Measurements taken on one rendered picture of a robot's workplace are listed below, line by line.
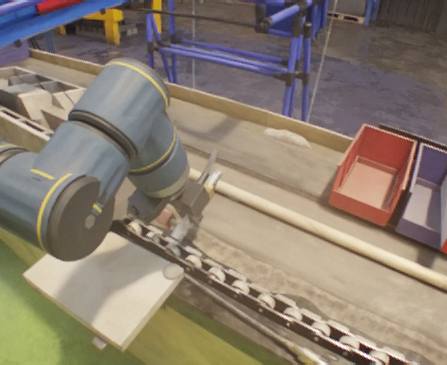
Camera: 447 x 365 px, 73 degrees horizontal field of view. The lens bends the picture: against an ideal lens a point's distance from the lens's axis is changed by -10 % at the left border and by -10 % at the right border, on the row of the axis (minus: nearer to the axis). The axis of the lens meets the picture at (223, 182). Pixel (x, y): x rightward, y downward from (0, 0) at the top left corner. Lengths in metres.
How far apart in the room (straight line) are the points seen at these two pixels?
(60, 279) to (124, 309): 0.17
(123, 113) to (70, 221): 0.14
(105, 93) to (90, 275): 0.46
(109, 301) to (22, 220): 0.37
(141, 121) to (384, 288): 0.68
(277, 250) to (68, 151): 0.61
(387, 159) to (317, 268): 0.56
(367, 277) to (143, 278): 0.53
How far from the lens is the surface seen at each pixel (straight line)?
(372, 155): 1.26
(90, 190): 0.38
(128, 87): 0.43
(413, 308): 0.88
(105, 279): 0.76
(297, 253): 0.87
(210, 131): 1.33
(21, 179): 0.41
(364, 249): 0.90
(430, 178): 1.27
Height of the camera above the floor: 1.39
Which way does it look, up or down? 38 degrees down
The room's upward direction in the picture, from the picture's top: 3 degrees clockwise
